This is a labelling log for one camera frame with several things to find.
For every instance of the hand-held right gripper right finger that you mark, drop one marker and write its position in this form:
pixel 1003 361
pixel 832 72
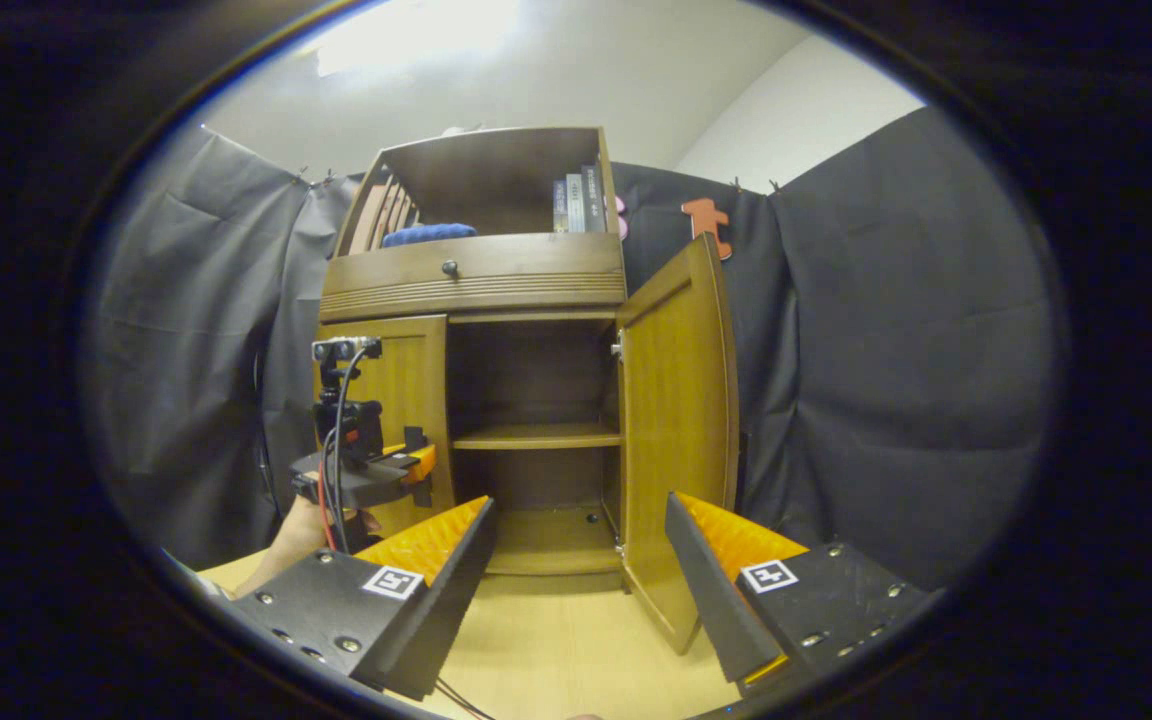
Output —
pixel 711 590

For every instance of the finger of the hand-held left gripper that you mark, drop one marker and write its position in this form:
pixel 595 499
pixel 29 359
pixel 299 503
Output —
pixel 376 480

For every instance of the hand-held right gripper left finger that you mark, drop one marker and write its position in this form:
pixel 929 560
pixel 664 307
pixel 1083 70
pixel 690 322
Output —
pixel 456 590

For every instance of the wooden shoe cabinet door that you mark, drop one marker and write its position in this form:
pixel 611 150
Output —
pixel 411 390
pixel 681 440

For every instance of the wooden double-door shoe cabinet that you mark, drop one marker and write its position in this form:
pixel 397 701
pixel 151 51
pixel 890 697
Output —
pixel 496 180

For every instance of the wooden cabinet drawer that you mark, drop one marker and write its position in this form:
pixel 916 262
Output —
pixel 536 262

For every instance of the wooden inner shelf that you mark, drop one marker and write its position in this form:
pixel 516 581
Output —
pixel 536 437

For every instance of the blue folded towel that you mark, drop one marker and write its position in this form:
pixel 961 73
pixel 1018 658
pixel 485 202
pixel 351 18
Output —
pixel 429 236

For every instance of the colourful cover book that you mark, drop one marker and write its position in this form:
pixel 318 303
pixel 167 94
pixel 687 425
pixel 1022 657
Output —
pixel 560 208

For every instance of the black backdrop cloth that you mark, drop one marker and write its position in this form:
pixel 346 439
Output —
pixel 886 350

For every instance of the pale spine book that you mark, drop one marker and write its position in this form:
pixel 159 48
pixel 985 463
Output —
pixel 576 205

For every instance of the small white object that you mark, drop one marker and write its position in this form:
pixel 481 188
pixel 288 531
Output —
pixel 461 130

